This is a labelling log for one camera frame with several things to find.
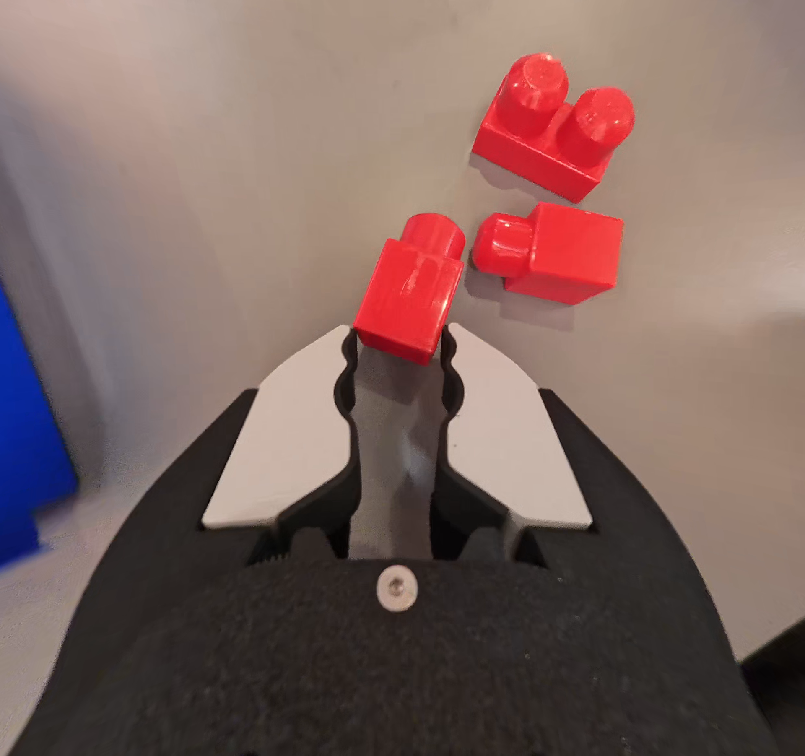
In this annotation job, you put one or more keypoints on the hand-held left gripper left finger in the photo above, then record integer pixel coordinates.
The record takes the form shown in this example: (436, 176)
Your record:
(286, 448)

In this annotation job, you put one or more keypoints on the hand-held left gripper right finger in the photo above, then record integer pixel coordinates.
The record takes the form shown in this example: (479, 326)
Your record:
(512, 448)

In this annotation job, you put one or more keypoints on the red one-stud toy block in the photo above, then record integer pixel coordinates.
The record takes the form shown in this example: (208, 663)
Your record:
(409, 297)
(566, 253)

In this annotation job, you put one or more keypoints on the blue plastic bin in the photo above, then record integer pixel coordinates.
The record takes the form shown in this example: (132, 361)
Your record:
(31, 454)

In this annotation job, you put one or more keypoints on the red two-stud toy block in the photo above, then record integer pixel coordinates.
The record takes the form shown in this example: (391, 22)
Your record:
(534, 152)

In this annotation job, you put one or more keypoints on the person's dark clothing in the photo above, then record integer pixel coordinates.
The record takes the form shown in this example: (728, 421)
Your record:
(780, 693)

